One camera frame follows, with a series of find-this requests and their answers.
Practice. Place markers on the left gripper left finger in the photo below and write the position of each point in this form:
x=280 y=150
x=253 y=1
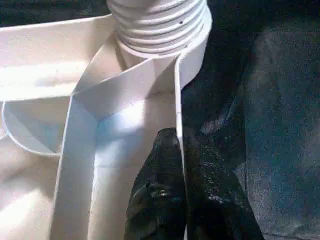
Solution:
x=160 y=195

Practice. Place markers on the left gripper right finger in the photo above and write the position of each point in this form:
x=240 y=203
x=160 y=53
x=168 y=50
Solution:
x=215 y=205

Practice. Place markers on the white plastic table leg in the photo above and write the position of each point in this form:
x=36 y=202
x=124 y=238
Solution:
x=160 y=25

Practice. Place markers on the white plastic table top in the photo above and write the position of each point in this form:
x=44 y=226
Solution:
x=37 y=62

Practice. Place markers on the black mat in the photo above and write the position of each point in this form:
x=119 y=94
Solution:
x=275 y=75

